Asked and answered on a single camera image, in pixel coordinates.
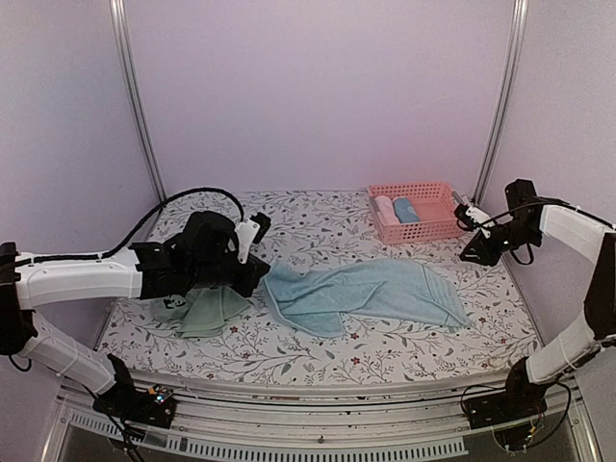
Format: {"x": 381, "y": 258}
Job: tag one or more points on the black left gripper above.
{"x": 257, "y": 269}

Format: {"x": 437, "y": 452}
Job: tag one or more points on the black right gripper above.
{"x": 468, "y": 250}

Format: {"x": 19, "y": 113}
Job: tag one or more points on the light blue towel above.
{"x": 316, "y": 301}

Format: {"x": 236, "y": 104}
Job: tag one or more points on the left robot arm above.
{"x": 211, "y": 251}

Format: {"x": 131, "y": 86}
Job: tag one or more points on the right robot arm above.
{"x": 572, "y": 296}

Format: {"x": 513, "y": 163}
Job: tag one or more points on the floral table mat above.
{"x": 316, "y": 231}

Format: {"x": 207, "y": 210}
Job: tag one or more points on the green panda towel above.
{"x": 201, "y": 313}

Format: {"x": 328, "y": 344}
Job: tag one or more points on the pink plastic basket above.
{"x": 434, "y": 204}

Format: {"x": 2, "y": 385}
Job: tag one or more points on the rolled blue towel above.
{"x": 404, "y": 210}

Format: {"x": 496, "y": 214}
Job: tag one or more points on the rolled pink towel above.
{"x": 386, "y": 209}

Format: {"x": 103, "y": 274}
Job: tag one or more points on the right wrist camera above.
{"x": 470, "y": 218}

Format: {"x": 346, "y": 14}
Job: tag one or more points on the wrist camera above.
{"x": 250, "y": 231}
{"x": 470, "y": 218}

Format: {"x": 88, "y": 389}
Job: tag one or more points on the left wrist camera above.
{"x": 250, "y": 231}

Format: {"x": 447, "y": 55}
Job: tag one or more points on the front aluminium rail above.
{"x": 412, "y": 421}

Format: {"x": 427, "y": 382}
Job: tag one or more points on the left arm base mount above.
{"x": 129, "y": 404}

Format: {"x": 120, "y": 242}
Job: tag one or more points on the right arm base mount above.
{"x": 495, "y": 409}

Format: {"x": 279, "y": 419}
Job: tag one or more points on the right aluminium frame post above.
{"x": 511, "y": 64}

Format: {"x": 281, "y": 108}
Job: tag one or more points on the aluminium frame post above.
{"x": 126, "y": 60}
{"x": 511, "y": 64}

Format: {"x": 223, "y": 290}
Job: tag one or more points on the left aluminium frame post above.
{"x": 126, "y": 60}

